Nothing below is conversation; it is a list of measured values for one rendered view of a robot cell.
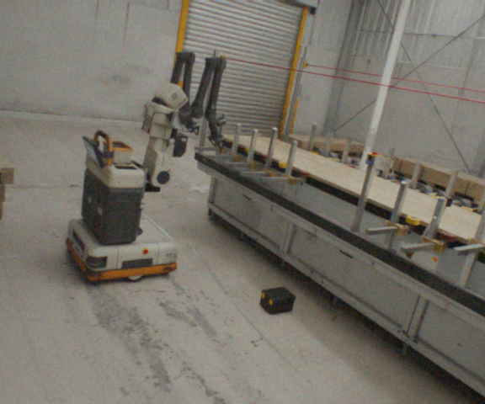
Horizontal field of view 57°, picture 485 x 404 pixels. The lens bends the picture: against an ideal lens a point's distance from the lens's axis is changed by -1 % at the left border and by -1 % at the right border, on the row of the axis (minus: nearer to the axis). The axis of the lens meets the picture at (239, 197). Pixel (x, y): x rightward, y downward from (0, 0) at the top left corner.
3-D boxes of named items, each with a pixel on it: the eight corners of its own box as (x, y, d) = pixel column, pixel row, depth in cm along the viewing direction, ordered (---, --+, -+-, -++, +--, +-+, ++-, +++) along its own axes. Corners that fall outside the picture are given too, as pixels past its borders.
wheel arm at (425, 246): (403, 255, 228) (406, 247, 227) (398, 252, 231) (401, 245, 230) (449, 248, 254) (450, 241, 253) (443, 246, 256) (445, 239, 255)
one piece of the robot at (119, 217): (99, 263, 300) (111, 141, 278) (77, 231, 342) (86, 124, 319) (146, 257, 320) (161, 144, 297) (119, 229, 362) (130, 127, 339)
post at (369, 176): (354, 232, 290) (372, 166, 278) (349, 230, 294) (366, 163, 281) (359, 232, 292) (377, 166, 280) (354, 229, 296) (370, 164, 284)
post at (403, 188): (384, 257, 272) (406, 182, 259) (380, 254, 275) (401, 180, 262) (387, 257, 274) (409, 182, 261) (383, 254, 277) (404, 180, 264)
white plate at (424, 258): (434, 273, 245) (439, 257, 242) (395, 254, 264) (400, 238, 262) (434, 273, 245) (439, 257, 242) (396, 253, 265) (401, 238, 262)
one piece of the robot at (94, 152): (106, 178, 294) (94, 146, 282) (90, 163, 321) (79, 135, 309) (121, 171, 298) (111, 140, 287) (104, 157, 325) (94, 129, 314)
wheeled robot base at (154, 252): (87, 284, 296) (91, 251, 289) (64, 246, 345) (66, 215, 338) (178, 273, 335) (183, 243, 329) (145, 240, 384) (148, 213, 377)
